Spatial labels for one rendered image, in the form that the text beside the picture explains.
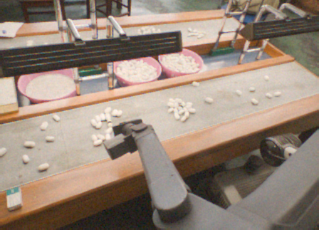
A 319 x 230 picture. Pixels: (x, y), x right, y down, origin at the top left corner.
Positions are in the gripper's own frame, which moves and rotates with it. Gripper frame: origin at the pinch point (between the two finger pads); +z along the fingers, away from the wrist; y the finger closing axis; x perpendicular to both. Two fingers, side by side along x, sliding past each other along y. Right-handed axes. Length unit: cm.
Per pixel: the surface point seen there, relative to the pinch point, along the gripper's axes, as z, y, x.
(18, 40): 77, 29, -51
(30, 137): 19.7, 30.9, -2.5
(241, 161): 62, -102, 62
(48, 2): 198, -1, -111
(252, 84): 21, -85, -1
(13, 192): -1.8, 36.9, 9.6
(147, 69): 43, -32, -21
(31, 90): 42, 27, -21
